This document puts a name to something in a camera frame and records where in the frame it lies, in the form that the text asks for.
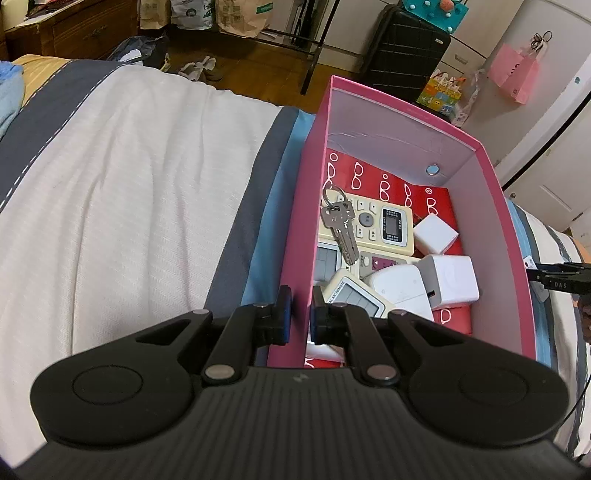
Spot pink paper bag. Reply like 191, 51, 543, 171
488, 43, 541, 105

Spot black clothes rack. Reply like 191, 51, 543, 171
263, 0, 343, 96

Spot striped bed sheet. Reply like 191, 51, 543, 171
0, 54, 591, 467

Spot colourful gift bag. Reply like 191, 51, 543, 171
415, 69, 465, 116

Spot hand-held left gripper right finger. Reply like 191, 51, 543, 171
310, 286, 467, 387

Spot large white charger plug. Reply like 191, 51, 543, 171
417, 253, 481, 308

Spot black suitcase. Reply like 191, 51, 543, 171
359, 4, 452, 100

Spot white printed plastic bag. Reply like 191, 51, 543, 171
169, 0, 216, 31

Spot pink cardboard box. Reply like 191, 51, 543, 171
267, 75, 557, 371

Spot clear plastic bag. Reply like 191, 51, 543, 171
454, 69, 486, 128

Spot dark plastic bag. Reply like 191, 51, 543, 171
108, 36, 170, 70

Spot white air conditioner remote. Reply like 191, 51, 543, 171
322, 267, 393, 319

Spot white door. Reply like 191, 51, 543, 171
499, 0, 591, 232

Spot red glasses-print paper box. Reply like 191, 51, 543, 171
305, 148, 472, 370

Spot white power bank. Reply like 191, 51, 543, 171
371, 265, 435, 322

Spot light blue blanket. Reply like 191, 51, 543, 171
0, 62, 25, 140

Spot wooden nightstand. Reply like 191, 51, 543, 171
4, 0, 142, 62

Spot teal felt handbag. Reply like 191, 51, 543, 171
399, 0, 470, 33

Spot cream remote control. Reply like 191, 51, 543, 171
317, 193, 414, 257

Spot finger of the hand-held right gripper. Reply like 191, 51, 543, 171
526, 261, 591, 278
536, 275, 591, 296

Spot white remote control purple buttons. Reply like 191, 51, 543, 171
316, 239, 421, 282

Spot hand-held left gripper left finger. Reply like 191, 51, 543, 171
135, 285, 293, 387

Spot silver keys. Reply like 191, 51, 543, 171
319, 185, 360, 267

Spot brown paper bag green label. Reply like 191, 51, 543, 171
214, 0, 273, 38

